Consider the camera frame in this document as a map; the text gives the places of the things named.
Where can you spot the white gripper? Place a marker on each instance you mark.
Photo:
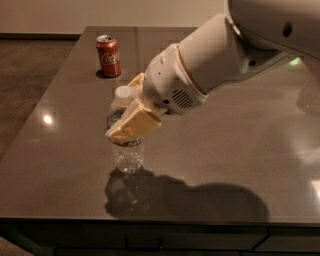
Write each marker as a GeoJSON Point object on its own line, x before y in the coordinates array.
{"type": "Point", "coordinates": [168, 81]}

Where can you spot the clear plastic water bottle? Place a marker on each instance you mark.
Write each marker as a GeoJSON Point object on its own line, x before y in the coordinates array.
{"type": "Point", "coordinates": [129, 156]}

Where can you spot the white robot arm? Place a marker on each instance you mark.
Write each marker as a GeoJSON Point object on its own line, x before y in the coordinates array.
{"type": "Point", "coordinates": [251, 37]}

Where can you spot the red Coca-Cola can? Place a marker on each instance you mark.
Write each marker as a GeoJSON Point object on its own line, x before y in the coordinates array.
{"type": "Point", "coordinates": [107, 48]}

